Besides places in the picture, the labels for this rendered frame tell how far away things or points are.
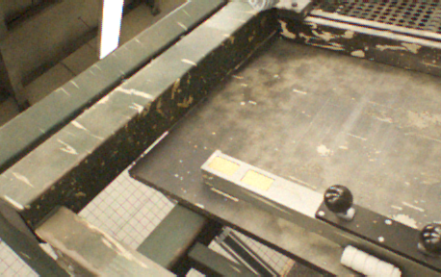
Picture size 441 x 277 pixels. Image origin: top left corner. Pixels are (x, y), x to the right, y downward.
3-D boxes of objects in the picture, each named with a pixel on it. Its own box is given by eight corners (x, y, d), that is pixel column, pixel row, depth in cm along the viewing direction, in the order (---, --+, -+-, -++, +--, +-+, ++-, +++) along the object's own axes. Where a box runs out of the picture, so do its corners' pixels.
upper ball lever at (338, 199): (352, 230, 62) (345, 215, 50) (329, 220, 63) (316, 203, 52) (362, 208, 62) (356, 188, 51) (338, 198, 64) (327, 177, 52)
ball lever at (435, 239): (437, 267, 56) (451, 261, 44) (408, 255, 58) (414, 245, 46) (447, 242, 57) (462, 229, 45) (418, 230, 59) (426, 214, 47)
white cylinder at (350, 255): (339, 266, 61) (393, 292, 57) (341, 256, 59) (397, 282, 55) (347, 251, 63) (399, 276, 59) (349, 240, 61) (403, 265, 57)
